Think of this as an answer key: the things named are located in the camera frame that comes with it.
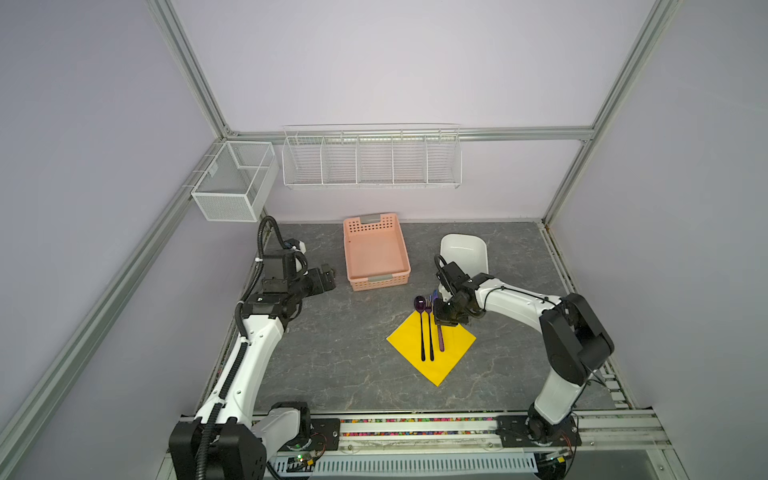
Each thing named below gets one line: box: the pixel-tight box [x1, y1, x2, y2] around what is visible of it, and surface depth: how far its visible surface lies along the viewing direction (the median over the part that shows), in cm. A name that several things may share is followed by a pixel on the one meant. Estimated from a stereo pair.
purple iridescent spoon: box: [414, 295, 427, 362], surface depth 98 cm
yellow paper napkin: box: [386, 310, 477, 387], surface depth 90 cm
